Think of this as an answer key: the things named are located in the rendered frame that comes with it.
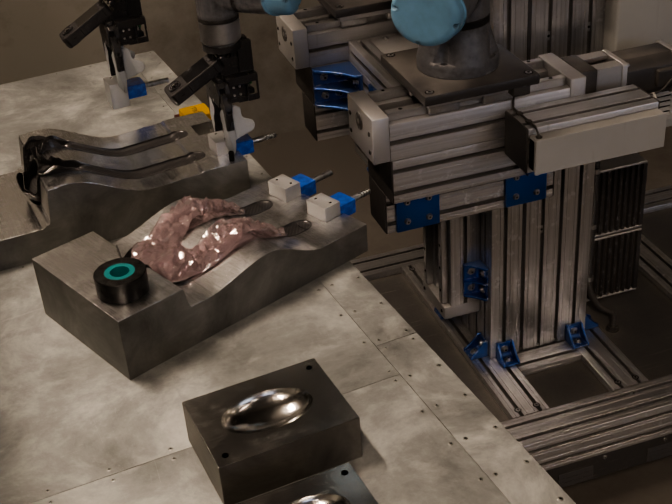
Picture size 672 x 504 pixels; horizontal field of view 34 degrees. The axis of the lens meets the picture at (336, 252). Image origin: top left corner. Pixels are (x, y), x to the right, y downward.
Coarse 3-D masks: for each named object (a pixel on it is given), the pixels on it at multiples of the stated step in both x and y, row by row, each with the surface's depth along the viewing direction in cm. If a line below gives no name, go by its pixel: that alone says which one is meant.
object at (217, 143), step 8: (208, 136) 213; (216, 136) 212; (224, 136) 212; (248, 136) 214; (264, 136) 216; (272, 136) 217; (216, 144) 210; (224, 144) 211; (240, 144) 212; (248, 144) 213; (216, 152) 211; (224, 152) 211; (240, 152) 213; (248, 152) 214
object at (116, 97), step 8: (104, 80) 230; (112, 80) 229; (128, 80) 232; (136, 80) 231; (160, 80) 233; (168, 80) 234; (112, 88) 227; (120, 88) 228; (128, 88) 229; (136, 88) 230; (144, 88) 230; (112, 96) 228; (120, 96) 229; (128, 96) 229; (136, 96) 230; (112, 104) 229; (120, 104) 229; (128, 104) 230
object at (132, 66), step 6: (126, 48) 224; (126, 54) 224; (114, 60) 223; (126, 60) 225; (132, 60) 225; (138, 60) 226; (114, 66) 225; (126, 66) 225; (132, 66) 225; (138, 66) 226; (144, 66) 226; (120, 72) 224; (126, 72) 225; (132, 72) 226; (138, 72) 226; (120, 78) 225; (126, 78) 225; (120, 84) 226; (126, 84) 226; (126, 90) 227
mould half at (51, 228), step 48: (96, 144) 218; (192, 144) 216; (0, 192) 211; (48, 192) 195; (96, 192) 199; (144, 192) 203; (192, 192) 207; (240, 192) 212; (0, 240) 195; (48, 240) 199
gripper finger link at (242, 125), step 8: (232, 112) 207; (240, 112) 208; (224, 120) 206; (240, 120) 208; (248, 120) 209; (224, 128) 208; (240, 128) 209; (248, 128) 209; (232, 136) 208; (240, 136) 209; (232, 144) 209
